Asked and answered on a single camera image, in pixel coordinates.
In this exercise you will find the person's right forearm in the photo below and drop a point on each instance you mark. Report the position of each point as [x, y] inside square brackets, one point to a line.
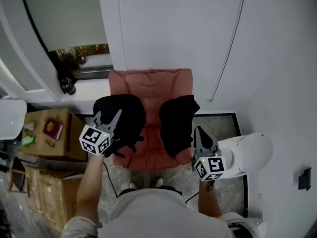
[209, 199]

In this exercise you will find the film-wrapped cardboard box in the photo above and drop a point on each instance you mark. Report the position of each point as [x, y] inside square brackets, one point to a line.
[52, 197]

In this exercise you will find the black wall bracket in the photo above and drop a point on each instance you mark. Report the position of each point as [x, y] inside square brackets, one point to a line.
[304, 179]

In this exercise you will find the person's black trousers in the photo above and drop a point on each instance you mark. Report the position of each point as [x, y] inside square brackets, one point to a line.
[126, 191]

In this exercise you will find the black garment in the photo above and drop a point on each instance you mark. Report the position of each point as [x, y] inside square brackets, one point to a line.
[131, 118]
[177, 123]

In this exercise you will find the white toilet with open lid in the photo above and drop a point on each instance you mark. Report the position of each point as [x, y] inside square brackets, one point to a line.
[250, 152]

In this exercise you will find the white basin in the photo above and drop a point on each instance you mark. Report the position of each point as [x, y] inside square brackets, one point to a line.
[11, 119]

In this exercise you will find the person's right shoe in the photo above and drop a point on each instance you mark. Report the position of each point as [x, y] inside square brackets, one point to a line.
[158, 182]

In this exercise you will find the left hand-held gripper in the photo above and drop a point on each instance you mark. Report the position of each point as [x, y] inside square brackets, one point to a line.
[94, 140]

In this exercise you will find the person's left shoe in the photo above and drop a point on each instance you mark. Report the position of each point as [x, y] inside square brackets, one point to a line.
[133, 185]

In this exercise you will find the wooden frame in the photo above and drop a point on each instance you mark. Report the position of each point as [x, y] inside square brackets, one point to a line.
[18, 175]

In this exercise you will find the brown cardboard box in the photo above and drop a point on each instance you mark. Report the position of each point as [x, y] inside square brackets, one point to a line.
[39, 147]

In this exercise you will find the red book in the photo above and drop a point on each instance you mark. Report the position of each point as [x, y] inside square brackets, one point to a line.
[52, 129]

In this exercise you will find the person's left forearm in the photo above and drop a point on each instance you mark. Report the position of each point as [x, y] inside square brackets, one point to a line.
[89, 190]

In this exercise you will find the black camera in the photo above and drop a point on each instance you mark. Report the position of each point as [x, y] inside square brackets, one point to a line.
[68, 86]

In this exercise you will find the green packet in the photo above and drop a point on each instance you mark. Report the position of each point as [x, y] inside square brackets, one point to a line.
[27, 140]

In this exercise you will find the window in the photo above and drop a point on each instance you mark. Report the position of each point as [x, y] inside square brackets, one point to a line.
[84, 56]

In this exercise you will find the person's shoe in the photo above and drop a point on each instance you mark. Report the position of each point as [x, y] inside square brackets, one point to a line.
[133, 185]
[158, 182]

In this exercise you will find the small white object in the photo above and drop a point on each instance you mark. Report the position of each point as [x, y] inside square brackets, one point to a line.
[29, 125]

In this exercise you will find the pink armchair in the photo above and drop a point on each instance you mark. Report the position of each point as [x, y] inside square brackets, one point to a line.
[151, 88]

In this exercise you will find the small metal trinket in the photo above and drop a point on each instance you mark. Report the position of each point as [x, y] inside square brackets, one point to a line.
[50, 142]

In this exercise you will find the white roller blind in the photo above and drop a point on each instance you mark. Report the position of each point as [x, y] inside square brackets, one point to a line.
[69, 14]

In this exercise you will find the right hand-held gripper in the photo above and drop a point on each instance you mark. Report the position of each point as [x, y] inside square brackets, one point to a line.
[213, 166]

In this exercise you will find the person's white shirt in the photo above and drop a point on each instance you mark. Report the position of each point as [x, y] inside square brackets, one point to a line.
[153, 217]

